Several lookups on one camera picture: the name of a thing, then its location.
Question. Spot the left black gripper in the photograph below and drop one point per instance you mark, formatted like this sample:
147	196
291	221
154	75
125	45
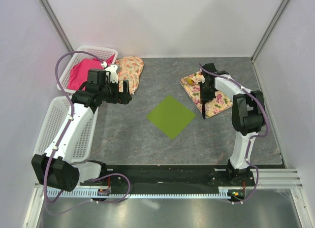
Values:
122	98

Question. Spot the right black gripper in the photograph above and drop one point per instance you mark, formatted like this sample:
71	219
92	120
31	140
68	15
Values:
205	97

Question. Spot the iridescent gold spoon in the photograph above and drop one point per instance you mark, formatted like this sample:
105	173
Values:
190	82

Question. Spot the green paper napkin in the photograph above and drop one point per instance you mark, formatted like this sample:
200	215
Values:
170	116

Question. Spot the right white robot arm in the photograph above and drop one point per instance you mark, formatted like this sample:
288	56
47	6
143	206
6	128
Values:
248	117

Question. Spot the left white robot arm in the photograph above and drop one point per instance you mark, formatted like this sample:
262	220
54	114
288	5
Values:
54	167

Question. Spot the floral fabric pouch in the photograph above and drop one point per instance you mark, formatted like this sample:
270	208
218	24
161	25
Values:
130	69

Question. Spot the pink cloth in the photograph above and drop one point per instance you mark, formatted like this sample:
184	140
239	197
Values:
79	73

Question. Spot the white basket with pink cloth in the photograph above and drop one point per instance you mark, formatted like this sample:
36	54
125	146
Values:
102	52

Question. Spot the empty white plastic basket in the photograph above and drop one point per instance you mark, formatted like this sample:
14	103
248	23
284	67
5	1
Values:
55	116

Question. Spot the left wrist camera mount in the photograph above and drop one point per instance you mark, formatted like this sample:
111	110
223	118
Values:
111	72

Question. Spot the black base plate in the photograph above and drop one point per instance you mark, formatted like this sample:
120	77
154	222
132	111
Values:
178	179

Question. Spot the white slotted cable duct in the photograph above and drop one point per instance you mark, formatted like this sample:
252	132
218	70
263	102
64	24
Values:
105	192

